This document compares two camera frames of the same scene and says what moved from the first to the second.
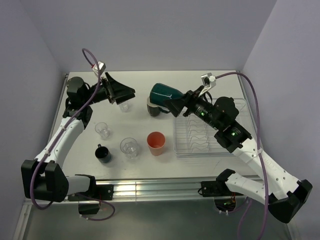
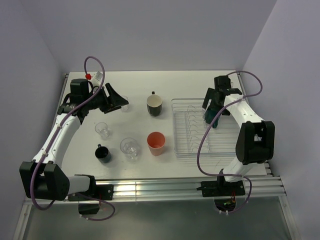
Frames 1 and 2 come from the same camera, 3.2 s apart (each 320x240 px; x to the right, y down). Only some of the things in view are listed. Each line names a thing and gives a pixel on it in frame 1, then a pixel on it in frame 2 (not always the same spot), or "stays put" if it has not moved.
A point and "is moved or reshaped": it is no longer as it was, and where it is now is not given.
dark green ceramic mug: [159, 93] is moved or reshaped
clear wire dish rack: [192, 139] stays put
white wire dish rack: [193, 136] stays put
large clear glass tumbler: [129, 146] stays put
